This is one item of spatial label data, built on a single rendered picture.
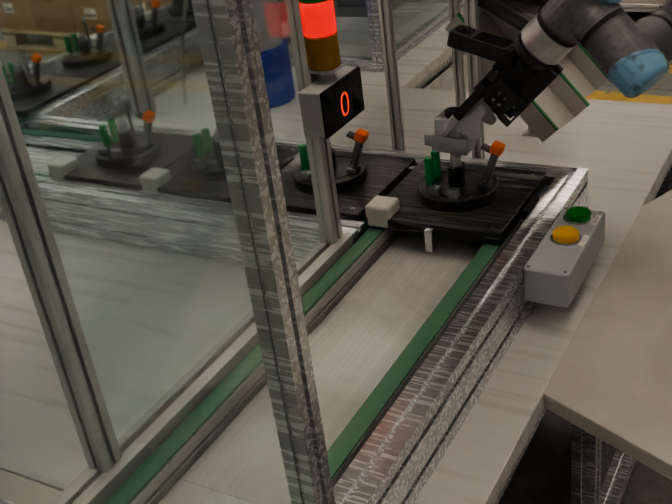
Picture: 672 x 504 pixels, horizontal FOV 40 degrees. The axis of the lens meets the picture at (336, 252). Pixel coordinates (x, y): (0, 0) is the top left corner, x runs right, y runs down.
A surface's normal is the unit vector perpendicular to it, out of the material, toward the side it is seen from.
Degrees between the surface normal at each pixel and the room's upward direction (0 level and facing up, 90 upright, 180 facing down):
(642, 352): 0
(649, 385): 0
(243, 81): 90
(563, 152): 0
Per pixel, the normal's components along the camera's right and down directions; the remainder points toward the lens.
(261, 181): 0.87, 0.14
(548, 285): -0.47, 0.48
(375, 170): -0.12, -0.87
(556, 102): 0.46, -0.46
